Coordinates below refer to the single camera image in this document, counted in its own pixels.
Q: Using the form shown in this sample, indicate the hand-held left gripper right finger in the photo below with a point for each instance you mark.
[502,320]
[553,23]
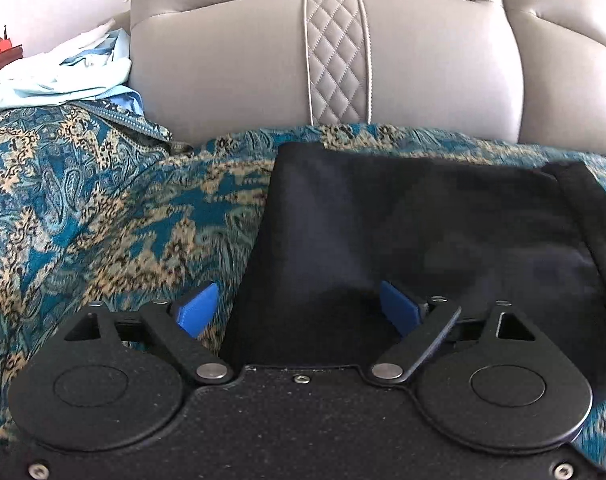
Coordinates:
[399,306]

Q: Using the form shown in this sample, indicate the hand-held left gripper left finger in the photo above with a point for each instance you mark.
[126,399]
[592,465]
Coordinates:
[198,306]

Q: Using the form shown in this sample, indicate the black pants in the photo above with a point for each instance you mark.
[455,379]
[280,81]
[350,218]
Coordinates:
[408,220]

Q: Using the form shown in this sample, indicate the teal gold patterned blanket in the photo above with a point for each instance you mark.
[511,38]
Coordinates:
[83,200]

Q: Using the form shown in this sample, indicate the grey leather sofa backrest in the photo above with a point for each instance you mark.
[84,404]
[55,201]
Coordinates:
[223,70]

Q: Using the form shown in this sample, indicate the light blue clothes pile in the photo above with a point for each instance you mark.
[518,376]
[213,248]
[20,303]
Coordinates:
[68,77]

